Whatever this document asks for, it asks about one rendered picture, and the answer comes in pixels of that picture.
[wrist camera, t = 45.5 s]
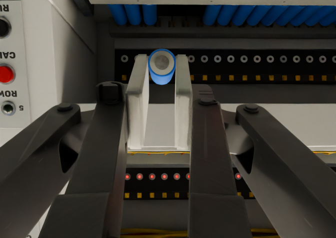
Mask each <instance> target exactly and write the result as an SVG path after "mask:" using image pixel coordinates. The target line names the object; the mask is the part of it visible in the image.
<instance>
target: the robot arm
mask: <svg viewBox="0 0 336 238"><path fill-rule="evenodd" d="M148 58H149V56H147V54H138V56H136V59H135V63H134V66H133V69H132V72H131V76H130V79H129V82H128V84H123V83H121V82H117V81H106V82H101V83H99V84H97V85H96V86H95V90H96V100H97V103H96V106H95V109H93V110H88V111H81V108H80V106H79V105H78V104H76V103H68V102H64V103H60V104H58V105H55V106H53V107H51V108H50V109H49V110H48V111H46V112H45V113H44V114H42V115H41V116H40V117H38V118H37V119H36V120H35V121H33V122H32V123H31V124H29V125H28V126H27V127H26V128H24V129H23V130H22V131H20V132H19V133H18V134H17V135H15V136H14V137H13V138H11V139H10V140H9V141H8V142H6V143H5V144H4V145H2V146H1V147H0V238H26V237H27V236H28V235H29V233H30V232H31V231H32V229H33V228H34V227H35V225H36V224H37V223H38V221H39V220H40V219H41V217H42V216H43V215H44V213H45V212H46V211H47V209H48V208H49V207H50V208H49V211H48V213H47V216H46V218H45V221H44V223H43V226H42V228H41V231H40V233H39V236H38V238H120V234H121V222H122V211H123V200H124V188H125V177H126V165H127V154H128V148H130V149H131V150H139V149H142V148H143V147H144V141H145V131H146V122H147V113H148V103H149V67H148ZM175 59H176V60H175V148H177V150H188V148H190V156H189V193H188V227H187V237H181V238H253V236H252V231H251V227H250V222H249V218H248V213H247V208H246V204H245V200H244V197H243V196H240V195H238V193H237V187H236V182H235V177H234V172H233V167H232V161H233V163H234V165H235V166H236V168H237V169H238V171H239V173H240V174H241V176H242V177H243V179H244V181H245V182H246V184H247V185H248V187H249V189H250V190H251V192H252V193H253V195H254V197H255V198H256V200H257V201H258V203H259V205H260V206H261V208H262V209H263V211H264V213H265V214H266V216H267V217H268V219H269V220H270V222H271V224H272V225H273V227H274V228H275V230H276V232H277V233H278V235H279V236H280V238H336V172H335V171H334V170H332V169H331V168H330V167H329V166H328V165H327V164H326V163H325V162H324V161H322V160H321V159H320V158H319V157H318V156H317V155H316V154H315V153H314V152H312V151H311V150H310V149H309V148H308V147H307V146H306V145H305V144H304V143H302V142H301V141H300V140H299V139H298V138H297V137H296V136H295V135H294V134H293V133H291V132H290V131H289V130H288V129H287V128H286V127H285V126H284V125H283V124H281V123H280V122H279V121H278V120H277V119H276V118H275V117H274V116H273V115H271V114H270V113H269V112H268V111H267V110H266V109H265V108H263V107H262V106H259V105H257V104H253V103H249V104H241V105H238V106H237V108H236V112H232V111H227V110H223V109H221V104H220V102H219V101H217V100H215V98H214V95H213V92H212V88H211V87H210V86H208V85H207V84H191V77H190V70H189V63H188V57H187V56H186V55H185V54H178V55H177V56H176V57H175ZM127 142H128V143H127ZM230 154H231V156H230ZM231 160H232V161H231ZM68 181H69V182H68ZM67 183H68V185H67V188H66V191H65V193H64V194H59V193H60V192H61V191H62V189H63V188H64V187H65V185H66V184H67Z"/></svg>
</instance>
